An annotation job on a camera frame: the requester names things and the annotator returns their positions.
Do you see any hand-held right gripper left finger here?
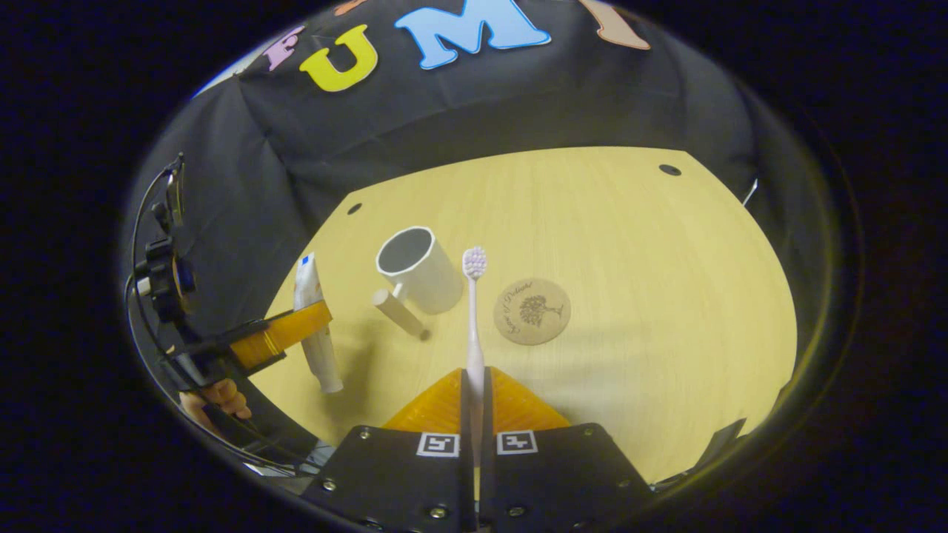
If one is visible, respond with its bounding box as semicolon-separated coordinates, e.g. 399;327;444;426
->
304;368;476;533

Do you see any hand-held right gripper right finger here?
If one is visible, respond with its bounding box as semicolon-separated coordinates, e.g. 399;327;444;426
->
480;367;654;533

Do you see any white toothpaste tube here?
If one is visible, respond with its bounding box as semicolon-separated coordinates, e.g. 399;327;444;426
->
293;252;344;394

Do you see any white cup with wooden handle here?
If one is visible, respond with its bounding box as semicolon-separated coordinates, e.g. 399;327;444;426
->
372;226;465;341

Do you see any white toothbrush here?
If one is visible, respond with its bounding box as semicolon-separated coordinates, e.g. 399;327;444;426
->
461;247;490;475

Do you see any round cork coaster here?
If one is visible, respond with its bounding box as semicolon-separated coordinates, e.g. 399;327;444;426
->
493;278;572;346

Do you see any black backdrop cloth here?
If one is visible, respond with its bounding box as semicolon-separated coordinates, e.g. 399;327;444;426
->
122;0;764;356

